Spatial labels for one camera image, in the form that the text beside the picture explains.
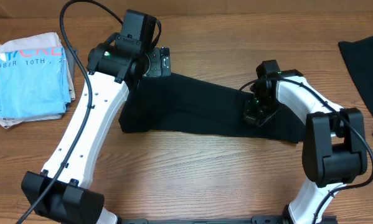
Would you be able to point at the black t-shirt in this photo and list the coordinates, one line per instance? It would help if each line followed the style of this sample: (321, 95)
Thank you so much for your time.
(180, 103)

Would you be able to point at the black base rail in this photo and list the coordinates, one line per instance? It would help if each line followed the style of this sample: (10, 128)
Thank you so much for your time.
(189, 221)

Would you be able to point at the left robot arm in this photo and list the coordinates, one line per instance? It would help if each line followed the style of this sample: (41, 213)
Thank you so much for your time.
(61, 191)

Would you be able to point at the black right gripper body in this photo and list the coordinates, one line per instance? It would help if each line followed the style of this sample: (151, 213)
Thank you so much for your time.
(259, 111)

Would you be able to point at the light blue folded t-shirt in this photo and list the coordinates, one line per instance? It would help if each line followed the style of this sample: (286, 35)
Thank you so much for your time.
(33, 82)

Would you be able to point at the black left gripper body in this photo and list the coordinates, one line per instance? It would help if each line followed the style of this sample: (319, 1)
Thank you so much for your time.
(159, 65)

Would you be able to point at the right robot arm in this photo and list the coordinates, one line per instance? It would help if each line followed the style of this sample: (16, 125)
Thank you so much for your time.
(335, 150)

